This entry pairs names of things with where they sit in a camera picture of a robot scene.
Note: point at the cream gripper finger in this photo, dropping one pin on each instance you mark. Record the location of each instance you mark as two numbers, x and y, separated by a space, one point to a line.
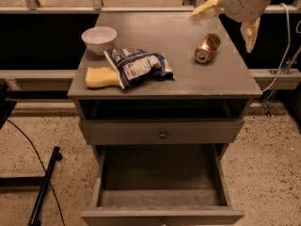
207 10
249 31

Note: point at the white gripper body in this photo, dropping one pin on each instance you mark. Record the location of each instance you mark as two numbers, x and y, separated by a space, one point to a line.
242 4

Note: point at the orange soda can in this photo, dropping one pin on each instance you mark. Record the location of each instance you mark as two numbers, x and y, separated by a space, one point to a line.
207 49

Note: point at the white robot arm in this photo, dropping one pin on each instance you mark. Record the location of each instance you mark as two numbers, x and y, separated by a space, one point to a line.
246 12

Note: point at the grey wooden drawer cabinet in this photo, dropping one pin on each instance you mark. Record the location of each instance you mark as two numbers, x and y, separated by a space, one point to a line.
220 89

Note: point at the upper grey drawer with knob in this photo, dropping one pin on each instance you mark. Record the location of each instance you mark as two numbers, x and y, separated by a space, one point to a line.
160 132

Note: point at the open grey lower drawer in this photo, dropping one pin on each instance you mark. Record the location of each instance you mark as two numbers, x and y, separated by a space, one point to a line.
163 185

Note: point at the blue white chip bag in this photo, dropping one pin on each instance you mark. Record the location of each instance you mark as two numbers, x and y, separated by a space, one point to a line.
133 64

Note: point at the white ceramic bowl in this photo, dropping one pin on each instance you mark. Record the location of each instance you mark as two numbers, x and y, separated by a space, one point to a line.
99 39

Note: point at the yellow sponge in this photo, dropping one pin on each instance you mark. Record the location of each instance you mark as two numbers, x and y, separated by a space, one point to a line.
101 77

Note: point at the black box at left edge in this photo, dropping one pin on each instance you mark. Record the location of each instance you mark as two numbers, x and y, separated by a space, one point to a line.
7 104

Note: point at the black stand leg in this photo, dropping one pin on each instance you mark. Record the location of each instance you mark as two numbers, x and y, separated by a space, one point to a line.
40 182

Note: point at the metal railing frame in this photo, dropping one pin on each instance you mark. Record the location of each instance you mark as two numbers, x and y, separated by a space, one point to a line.
94 3

